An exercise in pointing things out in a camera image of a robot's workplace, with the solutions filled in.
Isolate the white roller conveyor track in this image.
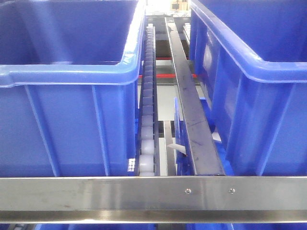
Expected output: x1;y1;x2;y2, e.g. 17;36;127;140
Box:
135;23;157;177

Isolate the large blue bin right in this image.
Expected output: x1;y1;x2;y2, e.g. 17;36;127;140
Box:
190;0;307;176

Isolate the large blue bin left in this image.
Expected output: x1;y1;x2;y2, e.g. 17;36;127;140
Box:
0;0;145;177

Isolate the large blue bin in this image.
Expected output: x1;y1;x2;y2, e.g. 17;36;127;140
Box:
190;0;307;176
0;0;145;177

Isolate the steel front shelf rail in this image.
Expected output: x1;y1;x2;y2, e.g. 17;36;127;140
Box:
0;176;307;223

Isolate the steel divider bar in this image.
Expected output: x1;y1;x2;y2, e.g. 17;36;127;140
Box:
165;17;225;176

